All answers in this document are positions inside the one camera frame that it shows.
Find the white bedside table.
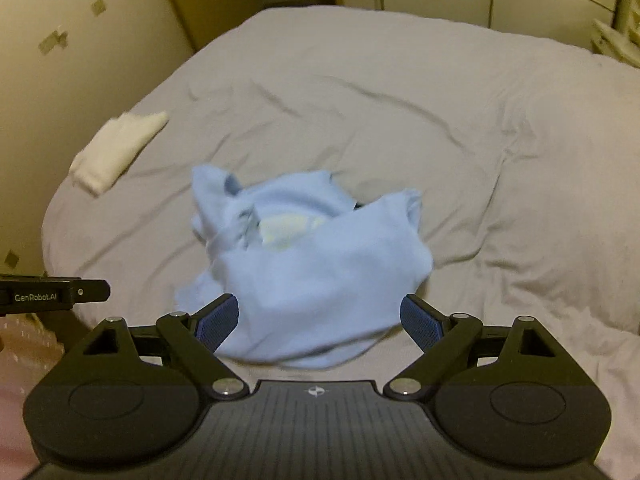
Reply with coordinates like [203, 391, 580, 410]
[590, 20, 640, 68]

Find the light blue sweatshirt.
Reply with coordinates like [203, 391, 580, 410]
[176, 165, 433, 368]

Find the folded white cloth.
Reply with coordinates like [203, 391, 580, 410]
[68, 112, 169, 196]

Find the grey duvet cover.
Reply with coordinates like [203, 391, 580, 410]
[41, 6, 639, 479]

